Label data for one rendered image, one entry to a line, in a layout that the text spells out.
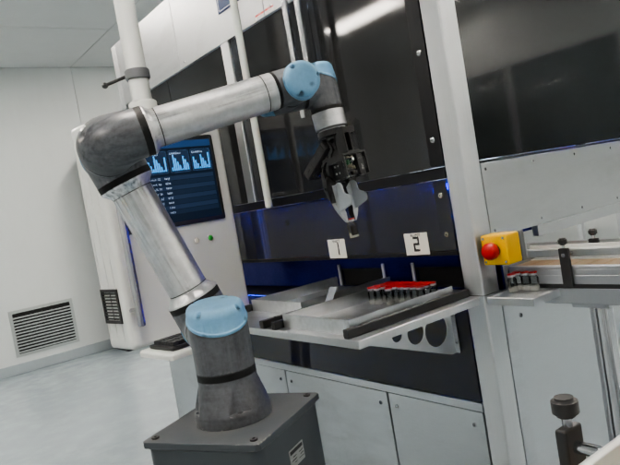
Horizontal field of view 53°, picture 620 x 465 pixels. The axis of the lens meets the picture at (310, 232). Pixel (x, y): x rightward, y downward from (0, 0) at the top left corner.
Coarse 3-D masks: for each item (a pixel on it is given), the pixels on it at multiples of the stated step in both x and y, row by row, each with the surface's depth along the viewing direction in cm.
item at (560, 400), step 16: (560, 400) 48; (576, 400) 48; (560, 416) 48; (560, 432) 48; (576, 432) 49; (560, 448) 48; (576, 448) 48; (592, 448) 47; (608, 448) 45; (560, 464) 49; (576, 464) 48; (592, 464) 43; (608, 464) 45
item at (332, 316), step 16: (448, 288) 153; (320, 304) 162; (336, 304) 165; (352, 304) 168; (368, 304) 166; (384, 304) 162; (400, 304) 143; (288, 320) 153; (304, 320) 147; (320, 320) 142; (336, 320) 137; (352, 320) 135; (368, 320) 137
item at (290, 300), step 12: (300, 288) 200; (312, 288) 203; (324, 288) 205; (348, 288) 179; (360, 288) 181; (252, 300) 189; (264, 300) 183; (276, 300) 194; (288, 300) 197; (300, 300) 193; (312, 300) 171; (324, 300) 173; (276, 312) 179
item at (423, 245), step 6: (408, 234) 168; (414, 234) 166; (420, 234) 164; (426, 234) 163; (408, 240) 168; (414, 240) 166; (420, 240) 165; (426, 240) 163; (408, 246) 169; (420, 246) 165; (426, 246) 163; (408, 252) 169; (414, 252) 167; (420, 252) 165; (426, 252) 164
